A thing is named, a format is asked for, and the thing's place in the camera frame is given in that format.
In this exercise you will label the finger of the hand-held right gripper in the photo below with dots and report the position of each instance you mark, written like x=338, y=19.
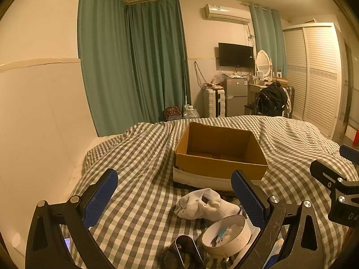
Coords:
x=349, y=152
x=325, y=172

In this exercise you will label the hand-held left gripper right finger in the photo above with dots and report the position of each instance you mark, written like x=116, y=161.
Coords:
x=248, y=194

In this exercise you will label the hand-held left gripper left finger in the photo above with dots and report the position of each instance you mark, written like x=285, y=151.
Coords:
x=101, y=193

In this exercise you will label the white sock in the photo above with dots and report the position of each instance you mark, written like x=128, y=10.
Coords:
x=209, y=204

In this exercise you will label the white tape roll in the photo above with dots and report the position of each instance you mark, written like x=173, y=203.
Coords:
x=227, y=238

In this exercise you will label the shiny metal cup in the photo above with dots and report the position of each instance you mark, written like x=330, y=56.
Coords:
x=179, y=253

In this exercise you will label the green white checked blanket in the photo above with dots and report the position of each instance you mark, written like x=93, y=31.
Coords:
x=140, y=173

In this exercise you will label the grey suitcase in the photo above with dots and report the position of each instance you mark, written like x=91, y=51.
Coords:
x=291, y=101

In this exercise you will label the white chair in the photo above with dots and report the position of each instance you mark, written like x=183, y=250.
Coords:
x=287, y=103

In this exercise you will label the white louvred wardrobe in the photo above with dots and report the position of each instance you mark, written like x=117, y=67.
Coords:
x=314, y=75

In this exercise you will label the black jacket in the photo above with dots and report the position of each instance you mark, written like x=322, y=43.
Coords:
x=272, y=99

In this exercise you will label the white suitcase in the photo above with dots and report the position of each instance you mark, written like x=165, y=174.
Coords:
x=213, y=103

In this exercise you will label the clear water jug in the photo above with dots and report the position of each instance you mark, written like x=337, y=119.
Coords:
x=191, y=112

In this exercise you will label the small cardboard box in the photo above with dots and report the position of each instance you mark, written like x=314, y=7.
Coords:
x=280, y=79

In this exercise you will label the small grey fridge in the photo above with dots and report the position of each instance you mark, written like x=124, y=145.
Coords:
x=236, y=95

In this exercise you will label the patterned fabric bag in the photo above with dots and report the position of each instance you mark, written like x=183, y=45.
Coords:
x=171, y=112

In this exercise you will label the white dressing table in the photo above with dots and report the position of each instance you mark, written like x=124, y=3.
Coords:
x=256, y=87

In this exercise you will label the plastic bag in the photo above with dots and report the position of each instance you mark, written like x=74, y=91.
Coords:
x=218, y=78

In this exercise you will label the white pole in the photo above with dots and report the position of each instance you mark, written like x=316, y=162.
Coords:
x=185, y=89

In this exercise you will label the oval white mirror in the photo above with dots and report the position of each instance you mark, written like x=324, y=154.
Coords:
x=263, y=60

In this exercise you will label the wide green curtain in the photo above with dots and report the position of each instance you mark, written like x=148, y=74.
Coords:
x=103, y=61

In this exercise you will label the green corner curtain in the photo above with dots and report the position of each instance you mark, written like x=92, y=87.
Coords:
x=157, y=61

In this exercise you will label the narrow green curtain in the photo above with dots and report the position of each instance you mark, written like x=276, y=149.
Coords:
x=267, y=33

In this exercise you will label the white air conditioner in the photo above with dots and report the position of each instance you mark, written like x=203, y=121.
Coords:
x=225, y=12

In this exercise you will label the black wall television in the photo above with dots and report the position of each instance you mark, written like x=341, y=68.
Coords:
x=235, y=54

